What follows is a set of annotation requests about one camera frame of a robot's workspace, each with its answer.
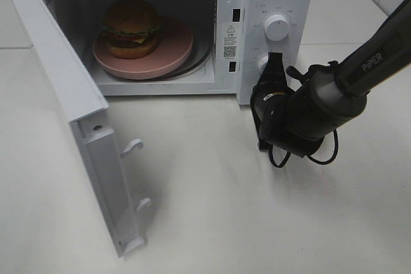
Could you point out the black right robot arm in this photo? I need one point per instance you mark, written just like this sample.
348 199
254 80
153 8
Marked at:
295 111

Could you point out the white microwave oven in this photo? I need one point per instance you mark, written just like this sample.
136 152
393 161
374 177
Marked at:
235 28

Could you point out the toy hamburger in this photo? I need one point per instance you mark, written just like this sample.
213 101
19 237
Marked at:
130 28

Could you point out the white microwave knob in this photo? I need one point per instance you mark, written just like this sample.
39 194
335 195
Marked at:
277 26
261 64

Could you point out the pink round plate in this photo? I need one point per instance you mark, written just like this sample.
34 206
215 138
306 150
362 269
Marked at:
173 49

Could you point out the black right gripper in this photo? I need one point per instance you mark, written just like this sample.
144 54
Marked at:
269 102

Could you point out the glass microwave turntable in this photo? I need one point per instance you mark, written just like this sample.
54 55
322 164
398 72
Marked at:
199 53

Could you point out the white microwave door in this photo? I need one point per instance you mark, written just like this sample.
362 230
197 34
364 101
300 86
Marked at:
85 111

